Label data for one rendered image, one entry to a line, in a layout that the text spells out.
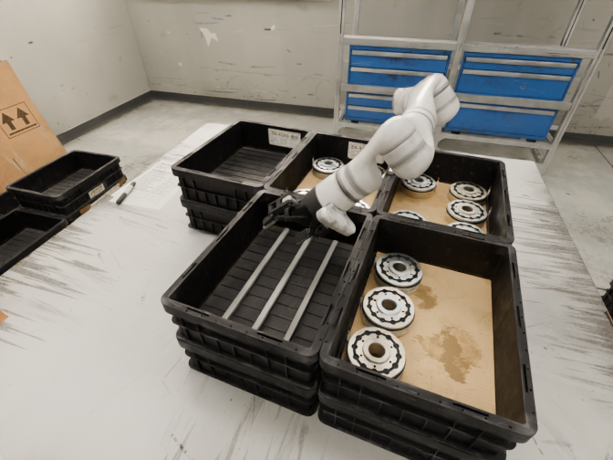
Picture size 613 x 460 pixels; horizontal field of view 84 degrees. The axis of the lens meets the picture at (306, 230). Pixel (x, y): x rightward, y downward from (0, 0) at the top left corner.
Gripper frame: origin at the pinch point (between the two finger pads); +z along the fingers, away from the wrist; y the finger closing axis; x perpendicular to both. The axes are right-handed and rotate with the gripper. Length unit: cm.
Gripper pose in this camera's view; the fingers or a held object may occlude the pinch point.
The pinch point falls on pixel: (282, 232)
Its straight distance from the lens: 74.8
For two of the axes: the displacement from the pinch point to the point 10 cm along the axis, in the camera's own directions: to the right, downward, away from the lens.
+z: -6.9, 4.6, 5.6
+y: -7.2, -3.5, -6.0
